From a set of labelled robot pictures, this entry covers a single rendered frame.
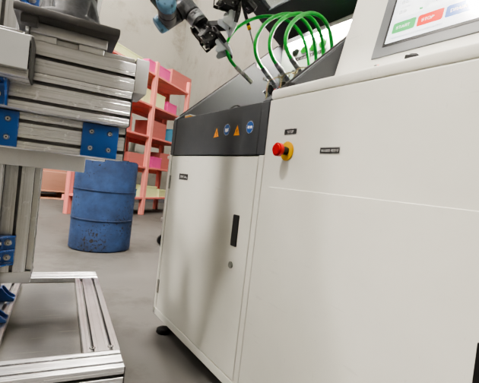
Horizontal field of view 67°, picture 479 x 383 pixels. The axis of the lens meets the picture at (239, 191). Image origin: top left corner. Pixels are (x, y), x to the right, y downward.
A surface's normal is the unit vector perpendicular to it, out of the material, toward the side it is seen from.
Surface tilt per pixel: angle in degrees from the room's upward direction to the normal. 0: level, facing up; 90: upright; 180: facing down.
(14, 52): 90
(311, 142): 90
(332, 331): 90
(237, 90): 90
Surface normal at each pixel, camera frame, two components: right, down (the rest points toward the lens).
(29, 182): 0.44, 0.07
